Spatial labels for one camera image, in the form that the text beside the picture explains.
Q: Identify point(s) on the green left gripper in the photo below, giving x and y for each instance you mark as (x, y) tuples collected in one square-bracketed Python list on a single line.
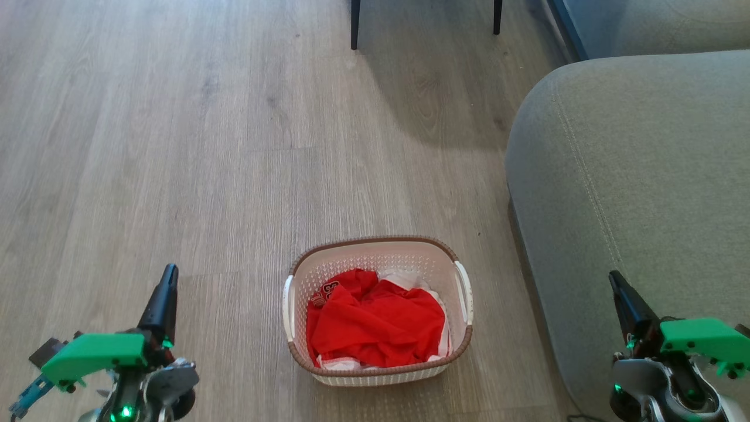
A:
[(94, 351)]

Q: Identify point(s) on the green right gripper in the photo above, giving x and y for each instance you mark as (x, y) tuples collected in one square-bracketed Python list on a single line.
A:
[(703, 340)]

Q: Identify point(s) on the white perforated plastic laundry basket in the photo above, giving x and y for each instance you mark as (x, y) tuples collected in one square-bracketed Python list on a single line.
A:
[(381, 249)]

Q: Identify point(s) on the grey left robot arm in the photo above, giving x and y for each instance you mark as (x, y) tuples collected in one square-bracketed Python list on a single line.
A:
[(158, 387)]

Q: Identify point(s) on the red jersey garment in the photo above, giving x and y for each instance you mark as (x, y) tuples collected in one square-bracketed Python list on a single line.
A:
[(375, 325)]

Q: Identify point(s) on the white garment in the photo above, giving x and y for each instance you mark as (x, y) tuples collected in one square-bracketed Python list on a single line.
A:
[(410, 278)]

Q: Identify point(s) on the grey fabric sofa section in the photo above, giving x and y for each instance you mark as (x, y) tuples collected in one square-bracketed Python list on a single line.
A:
[(662, 26)]

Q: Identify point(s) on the black furniture leg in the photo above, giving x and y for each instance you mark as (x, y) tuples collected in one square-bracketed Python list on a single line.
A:
[(355, 23), (497, 17)]

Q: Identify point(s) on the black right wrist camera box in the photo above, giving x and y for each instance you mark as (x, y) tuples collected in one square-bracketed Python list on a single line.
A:
[(744, 331)]

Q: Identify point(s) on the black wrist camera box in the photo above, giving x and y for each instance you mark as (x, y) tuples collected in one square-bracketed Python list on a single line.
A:
[(744, 331), (50, 351)]

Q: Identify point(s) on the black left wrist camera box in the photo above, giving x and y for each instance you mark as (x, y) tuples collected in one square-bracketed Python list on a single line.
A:
[(50, 351)]

